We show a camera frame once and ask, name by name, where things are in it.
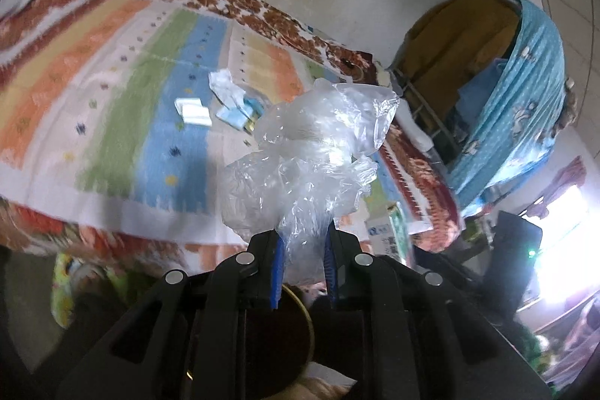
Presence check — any light blue wrapper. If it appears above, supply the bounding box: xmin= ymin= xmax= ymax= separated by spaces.
xmin=216 ymin=97 xmax=266 ymax=131

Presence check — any clear plastic bag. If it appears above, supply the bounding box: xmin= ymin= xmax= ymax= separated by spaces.
xmin=220 ymin=78 xmax=401 ymax=286

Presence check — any blue printed curtain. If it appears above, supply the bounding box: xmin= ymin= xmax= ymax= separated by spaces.
xmin=445 ymin=0 xmax=570 ymax=211

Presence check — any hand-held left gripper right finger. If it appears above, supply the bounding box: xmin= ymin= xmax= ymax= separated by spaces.
xmin=323 ymin=222 xmax=554 ymax=400

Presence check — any white cloth piece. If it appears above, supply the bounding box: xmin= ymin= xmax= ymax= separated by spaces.
xmin=207 ymin=69 xmax=245 ymax=108

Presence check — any pink garment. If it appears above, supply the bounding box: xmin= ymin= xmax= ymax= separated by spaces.
xmin=527 ymin=156 xmax=589 ymax=218

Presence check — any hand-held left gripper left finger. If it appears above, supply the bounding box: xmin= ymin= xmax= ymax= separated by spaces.
xmin=54 ymin=229 xmax=284 ymax=400

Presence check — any dark bin with gold rim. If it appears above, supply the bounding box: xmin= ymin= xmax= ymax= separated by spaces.
xmin=241 ymin=283 xmax=315 ymax=398

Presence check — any folded white packet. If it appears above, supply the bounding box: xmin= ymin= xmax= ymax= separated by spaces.
xmin=174 ymin=97 xmax=213 ymax=126

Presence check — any red floral blanket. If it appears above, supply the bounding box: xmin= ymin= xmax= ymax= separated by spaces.
xmin=0 ymin=0 xmax=465 ymax=274

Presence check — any green printed cloth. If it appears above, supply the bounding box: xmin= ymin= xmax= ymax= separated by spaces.
xmin=51 ymin=252 xmax=137 ymax=328

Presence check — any rainbow striped blanket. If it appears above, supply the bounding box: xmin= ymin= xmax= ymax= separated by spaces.
xmin=0 ymin=0 xmax=399 ymax=248

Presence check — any white and green carton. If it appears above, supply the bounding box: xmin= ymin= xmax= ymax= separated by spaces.
xmin=364 ymin=203 xmax=410 ymax=262

